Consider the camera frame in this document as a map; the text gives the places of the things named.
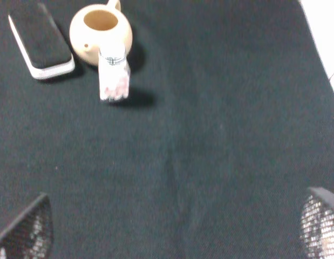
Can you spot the black and white eraser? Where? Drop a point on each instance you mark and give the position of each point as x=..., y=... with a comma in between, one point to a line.
x=41, y=43

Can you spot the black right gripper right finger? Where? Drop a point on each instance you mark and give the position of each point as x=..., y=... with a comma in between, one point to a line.
x=317, y=223

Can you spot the glass jar of pink candies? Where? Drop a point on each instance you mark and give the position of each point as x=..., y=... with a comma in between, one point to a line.
x=114, y=73

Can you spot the black table cloth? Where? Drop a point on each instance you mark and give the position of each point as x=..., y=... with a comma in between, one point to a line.
x=229, y=119

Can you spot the beige ceramic teapot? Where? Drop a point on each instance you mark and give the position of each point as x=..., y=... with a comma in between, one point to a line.
x=94, y=24

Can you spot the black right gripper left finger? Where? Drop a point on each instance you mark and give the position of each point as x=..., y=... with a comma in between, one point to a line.
x=26, y=227

